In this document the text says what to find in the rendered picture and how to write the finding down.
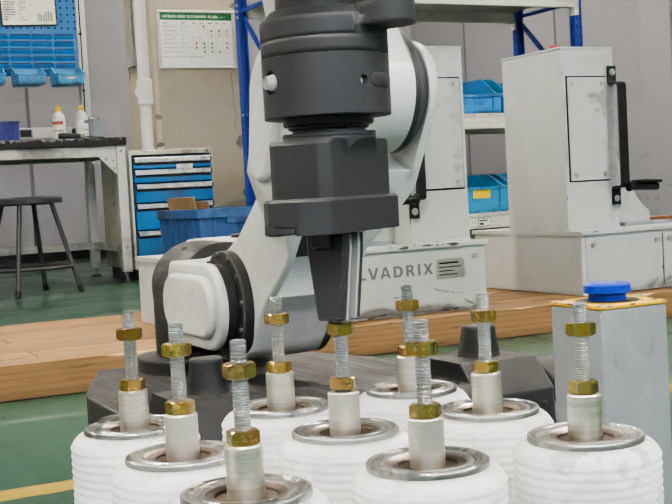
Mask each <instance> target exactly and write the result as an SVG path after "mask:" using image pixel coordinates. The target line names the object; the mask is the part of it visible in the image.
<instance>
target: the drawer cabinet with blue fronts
mask: <svg viewBox="0 0 672 504"><path fill-rule="evenodd" d="M125 152H126V167H127V183H128V199H129V214H130V230H131V245H132V261H133V272H129V273H130V274H129V278H133V280H139V267H138V261H135V257H136V256H149V255H162V254H163V251H162V241H161V231H160V221H159V220H157V213H156V211H162V210H169V207H168V202H167V199H168V198H185V197H195V201H196V202H206V201H208V202H209V206H210V208H212V207H216V204H215V187H214V171H213V154H212V148H187V149H159V150H131V151H125ZM101 175H102V190H103V206H104V221H105V236H106V243H120V240H119V225H118V209H117V194H116V178H115V172H114V171H113V170H112V169H110V168H109V167H108V166H107V165H106V164H105V163H104V162H103V161H102V160H101ZM106 252H107V266H109V267H112V268H113V277H119V278H126V275H125V273H126V272H122V271H121V255H120V251H108V250H106Z"/></svg>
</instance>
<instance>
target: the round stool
mask: <svg viewBox="0 0 672 504"><path fill-rule="evenodd" d="M60 202H63V199H62V196H59V195H56V196H35V197H16V198H0V224H1V219H2V214H3V209H4V207H9V206H17V238H16V265H9V266H0V273H16V292H15V299H21V273H22V272H37V271H41V275H42V281H43V284H42V285H43V290H44V291H45V290H49V288H48V283H47V278H46V271H49V270H59V269H67V268H72V271H73V274H74V277H75V280H76V283H77V285H78V286H77V287H78V289H79V292H84V291H85V289H84V287H83V285H82V283H81V280H80V277H79V274H78V271H77V268H76V263H74V260H73V257H72V254H71V251H70V248H69V245H68V242H67V240H66V237H65V234H64V231H63V228H62V225H61V222H60V219H59V216H58V214H57V211H56V208H55V205H54V203H60ZM45 204H49V205H50V208H51V210H52V213H53V216H54V219H55V222H56V225H57V228H58V231H59V234H60V236H61V239H62V242H63V245H64V248H65V251H66V254H67V257H68V260H69V262H56V263H44V257H43V250H42V243H41V236H40V229H39V222H38V216H37V209H36V205H45ZM27 205H31V206H32V213H33V220H34V227H35V234H36V240H37V247H38V254H39V261H40V263H35V264H21V223H22V206H27ZM32 267H36V268H32Z"/></svg>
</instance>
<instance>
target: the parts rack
mask: <svg viewBox="0 0 672 504"><path fill-rule="evenodd" d="M246 1H247V0H234V8H235V25H236V42H237V59H238V75H239V92H240V109H241V126H242V143H243V159H244V176H245V193H246V206H253V205H254V203H255V201H256V196H255V193H254V191H253V188H252V185H251V182H250V180H249V177H248V174H247V166H248V157H249V101H250V79H251V78H250V61H249V44H248V31H249V33H250V35H251V37H252V39H253V40H254V42H255V44H256V46H257V48H258V49H259V51H260V41H259V40H258V38H257V36H256V34H255V33H254V31H253V29H252V27H251V25H250V24H249V22H248V20H247V19H265V18H266V15H265V11H264V7H263V2H262V0H251V1H249V2H246ZM533 7H546V8H543V9H540V10H536V11H532V12H529V13H525V14H523V10H525V9H529V8H533ZM559 8H569V18H570V41H571V47H583V36H582V13H581V0H415V15H416V22H444V23H502V24H511V31H513V52H514V56H519V55H523V54H525V47H524V32H525V33H526V34H527V36H528V37H529V38H530V39H531V41H532V42H533V43H534V44H535V46H536V47H537V48H538V49H539V51H542V50H545V49H544V48H543V46H542V45H541V44H540V43H539V41H538V40H537V39H536V38H535V37H534V35H533V34H532V33H531V32H530V30H529V29H528V28H527V27H526V25H525V24H524V22H523V18H524V17H528V16H532V15H536V14H540V13H543V12H547V11H551V10H555V9H559ZM464 127H465V135H474V134H504V133H505V117H504V113H479V114H464ZM509 226H510V222H509V210H507V211H504V212H489V213H474V214H469V229H483V228H496V227H509Z"/></svg>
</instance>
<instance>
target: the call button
mask: <svg viewBox="0 0 672 504"><path fill-rule="evenodd" d="M627 292H631V283H629V282H628V281H594V282H587V283H585V284H584V285H583V293H585V294H588V300H589V301H620V300H625V299H627V297H626V293H627Z"/></svg>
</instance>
